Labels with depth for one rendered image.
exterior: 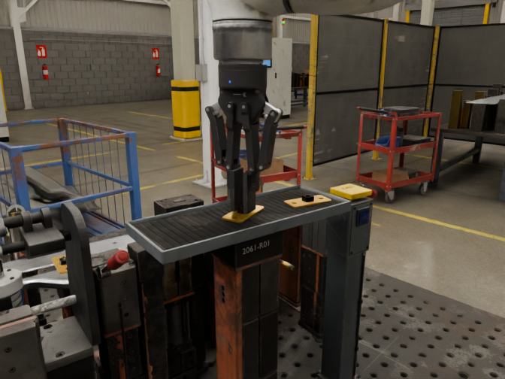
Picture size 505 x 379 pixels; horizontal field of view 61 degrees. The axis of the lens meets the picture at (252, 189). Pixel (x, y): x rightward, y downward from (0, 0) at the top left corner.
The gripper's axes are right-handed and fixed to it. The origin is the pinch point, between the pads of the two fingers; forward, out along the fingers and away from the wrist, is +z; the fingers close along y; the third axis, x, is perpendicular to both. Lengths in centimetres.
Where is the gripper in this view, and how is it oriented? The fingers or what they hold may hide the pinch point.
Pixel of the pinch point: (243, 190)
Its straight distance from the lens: 70.9
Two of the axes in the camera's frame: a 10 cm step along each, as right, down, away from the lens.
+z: 0.0, 9.6, 2.8
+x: -4.9, 2.4, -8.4
